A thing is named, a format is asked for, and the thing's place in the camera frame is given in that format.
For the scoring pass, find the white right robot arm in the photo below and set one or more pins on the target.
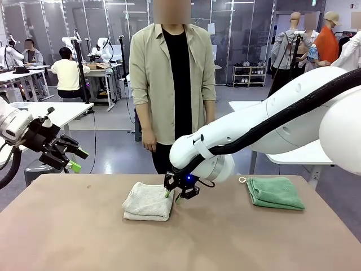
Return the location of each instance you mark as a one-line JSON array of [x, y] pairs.
[[253, 124]]

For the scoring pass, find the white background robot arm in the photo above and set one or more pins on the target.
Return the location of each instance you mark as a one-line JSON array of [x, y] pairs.
[[105, 49], [14, 53], [67, 42]]

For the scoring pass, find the black tripod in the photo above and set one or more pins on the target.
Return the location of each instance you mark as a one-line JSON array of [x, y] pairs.
[[296, 48]]

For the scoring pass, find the black hat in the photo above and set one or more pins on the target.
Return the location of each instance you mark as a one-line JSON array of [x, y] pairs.
[[21, 70]]

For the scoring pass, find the white lab desk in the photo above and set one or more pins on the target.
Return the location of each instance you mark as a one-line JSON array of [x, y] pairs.
[[98, 72], [17, 75]]

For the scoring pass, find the grey plastic step stool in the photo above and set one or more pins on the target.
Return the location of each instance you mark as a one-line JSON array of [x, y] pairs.
[[137, 135]]

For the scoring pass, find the mannequin in grey shirt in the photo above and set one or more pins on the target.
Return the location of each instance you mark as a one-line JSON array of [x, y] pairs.
[[285, 48]]

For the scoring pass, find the brown cardboard box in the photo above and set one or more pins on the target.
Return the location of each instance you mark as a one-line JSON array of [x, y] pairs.
[[97, 66]]

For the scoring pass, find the person in beige shirt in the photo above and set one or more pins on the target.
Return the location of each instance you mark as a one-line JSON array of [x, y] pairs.
[[175, 84]]

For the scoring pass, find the person's right hand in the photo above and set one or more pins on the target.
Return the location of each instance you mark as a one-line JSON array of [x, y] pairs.
[[149, 141]]

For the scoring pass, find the person in floral shirt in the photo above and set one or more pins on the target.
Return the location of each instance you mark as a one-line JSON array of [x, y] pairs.
[[313, 53]]

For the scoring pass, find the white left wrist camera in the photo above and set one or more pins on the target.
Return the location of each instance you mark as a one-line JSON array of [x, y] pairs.
[[47, 122]]

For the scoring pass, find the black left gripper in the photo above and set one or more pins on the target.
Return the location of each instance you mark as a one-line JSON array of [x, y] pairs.
[[42, 135]]

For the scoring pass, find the mannequin in orange jacket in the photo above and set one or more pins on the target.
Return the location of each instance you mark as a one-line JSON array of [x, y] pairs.
[[328, 45]]

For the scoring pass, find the white shoe rack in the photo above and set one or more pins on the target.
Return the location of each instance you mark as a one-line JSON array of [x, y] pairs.
[[249, 76]]

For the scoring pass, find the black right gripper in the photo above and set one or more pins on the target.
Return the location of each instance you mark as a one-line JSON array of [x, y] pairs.
[[183, 182]]

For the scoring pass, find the seated person in cream shirt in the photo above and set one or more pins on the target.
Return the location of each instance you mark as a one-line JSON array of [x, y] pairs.
[[67, 73]]

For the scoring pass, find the black camera stand pole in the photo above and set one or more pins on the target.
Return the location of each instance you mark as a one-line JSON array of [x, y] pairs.
[[81, 70], [122, 62]]

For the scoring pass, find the white terry towel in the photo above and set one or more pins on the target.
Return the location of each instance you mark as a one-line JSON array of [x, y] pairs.
[[146, 203]]

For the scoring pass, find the person's left forearm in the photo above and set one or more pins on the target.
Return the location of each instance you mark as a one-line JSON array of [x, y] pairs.
[[211, 111]]

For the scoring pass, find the green terry towel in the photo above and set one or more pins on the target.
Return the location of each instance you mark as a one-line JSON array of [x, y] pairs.
[[273, 192]]

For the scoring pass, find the white work table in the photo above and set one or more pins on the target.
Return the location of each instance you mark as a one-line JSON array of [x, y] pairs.
[[296, 158], [70, 113]]

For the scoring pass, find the man in grey hoodie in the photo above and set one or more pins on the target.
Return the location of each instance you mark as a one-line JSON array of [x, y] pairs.
[[34, 56]]

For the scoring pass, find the person's right forearm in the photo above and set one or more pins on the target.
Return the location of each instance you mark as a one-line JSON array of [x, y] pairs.
[[146, 118]]

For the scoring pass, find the grey round metal base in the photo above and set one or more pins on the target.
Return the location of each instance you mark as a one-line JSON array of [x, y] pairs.
[[36, 172]]

